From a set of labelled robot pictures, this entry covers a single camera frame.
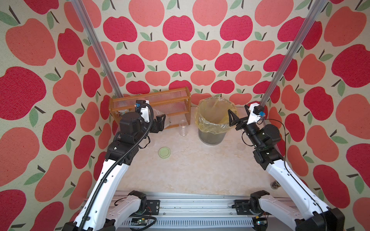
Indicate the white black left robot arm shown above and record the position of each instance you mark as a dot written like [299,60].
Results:
[115,173]

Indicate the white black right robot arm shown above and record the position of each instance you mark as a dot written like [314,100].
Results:
[289,179]

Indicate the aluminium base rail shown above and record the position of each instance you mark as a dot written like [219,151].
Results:
[197,206]

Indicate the wooden spice rack shelf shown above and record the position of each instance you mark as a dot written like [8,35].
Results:
[176,101]

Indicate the left aluminium frame post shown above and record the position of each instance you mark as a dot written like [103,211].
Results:
[96,44]

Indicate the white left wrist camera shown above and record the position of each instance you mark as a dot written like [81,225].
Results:
[143,111]

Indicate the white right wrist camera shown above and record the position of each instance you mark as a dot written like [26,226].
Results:
[256,113]

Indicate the yellow plastic bin liner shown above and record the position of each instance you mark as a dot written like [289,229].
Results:
[211,115]

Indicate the metal mesh trash bin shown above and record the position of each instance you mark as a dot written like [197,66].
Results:
[210,138]

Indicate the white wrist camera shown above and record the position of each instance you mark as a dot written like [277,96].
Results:
[256,113]
[143,111]

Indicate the right aluminium frame post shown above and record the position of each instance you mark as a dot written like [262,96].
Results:
[309,21]

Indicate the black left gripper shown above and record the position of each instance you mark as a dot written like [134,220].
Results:
[156,128]

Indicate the dark spice jar right side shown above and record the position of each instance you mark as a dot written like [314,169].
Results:
[275,185]

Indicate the clear jar with mung beans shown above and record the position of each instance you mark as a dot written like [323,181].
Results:
[183,128]

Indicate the aluminium frame post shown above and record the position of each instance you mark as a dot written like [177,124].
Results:
[96,44]
[309,21]

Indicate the pale green jar lid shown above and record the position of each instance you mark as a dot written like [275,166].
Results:
[164,152]

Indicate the clear plastic jar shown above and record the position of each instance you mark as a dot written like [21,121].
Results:
[241,146]

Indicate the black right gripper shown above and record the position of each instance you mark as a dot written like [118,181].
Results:
[240,123]

